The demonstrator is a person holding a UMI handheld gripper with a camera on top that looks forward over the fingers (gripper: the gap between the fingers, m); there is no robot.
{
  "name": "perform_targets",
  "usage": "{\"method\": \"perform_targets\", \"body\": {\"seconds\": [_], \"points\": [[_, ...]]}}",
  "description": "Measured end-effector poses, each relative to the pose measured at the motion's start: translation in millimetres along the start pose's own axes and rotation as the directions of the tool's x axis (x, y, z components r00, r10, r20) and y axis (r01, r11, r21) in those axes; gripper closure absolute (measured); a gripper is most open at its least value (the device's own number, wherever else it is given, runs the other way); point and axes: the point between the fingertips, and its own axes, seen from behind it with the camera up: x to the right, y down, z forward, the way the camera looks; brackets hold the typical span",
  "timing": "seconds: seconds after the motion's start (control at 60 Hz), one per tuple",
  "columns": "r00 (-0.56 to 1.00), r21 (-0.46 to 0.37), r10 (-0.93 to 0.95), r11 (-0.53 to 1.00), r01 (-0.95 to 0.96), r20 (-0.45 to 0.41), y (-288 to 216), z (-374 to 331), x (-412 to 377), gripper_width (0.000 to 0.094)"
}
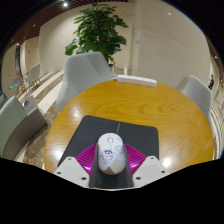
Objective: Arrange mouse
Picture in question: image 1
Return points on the person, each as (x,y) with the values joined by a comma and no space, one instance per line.
(211,82)

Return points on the black mouse pad green lines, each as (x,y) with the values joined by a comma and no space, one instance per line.
(86,133)

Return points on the grey armchair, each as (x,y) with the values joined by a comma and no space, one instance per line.
(18,126)

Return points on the green potted plant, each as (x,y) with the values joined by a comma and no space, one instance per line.
(98,31)

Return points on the small white chair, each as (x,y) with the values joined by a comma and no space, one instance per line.
(32,74)

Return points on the grey shell chair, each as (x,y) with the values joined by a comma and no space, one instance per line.
(83,75)
(196,95)

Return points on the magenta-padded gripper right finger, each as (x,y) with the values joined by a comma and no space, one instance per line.
(148,168)

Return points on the white cartoon-print computer mouse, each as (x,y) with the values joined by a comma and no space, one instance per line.
(111,153)

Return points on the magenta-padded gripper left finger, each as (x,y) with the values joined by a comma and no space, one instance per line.
(71,168)

